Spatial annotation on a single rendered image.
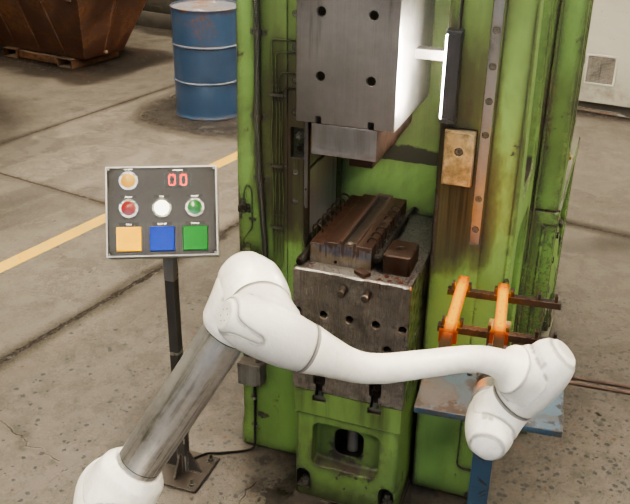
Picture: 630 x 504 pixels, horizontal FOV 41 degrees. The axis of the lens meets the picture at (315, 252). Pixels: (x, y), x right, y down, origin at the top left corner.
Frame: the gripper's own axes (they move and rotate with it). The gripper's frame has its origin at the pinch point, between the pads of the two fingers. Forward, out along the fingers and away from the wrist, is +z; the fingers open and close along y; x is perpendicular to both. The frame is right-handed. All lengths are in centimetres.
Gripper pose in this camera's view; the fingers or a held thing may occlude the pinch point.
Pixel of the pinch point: (497, 346)
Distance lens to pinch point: 217.4
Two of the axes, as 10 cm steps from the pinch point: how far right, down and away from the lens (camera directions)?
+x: 0.2, -9.0, -4.3
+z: 2.4, -4.1, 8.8
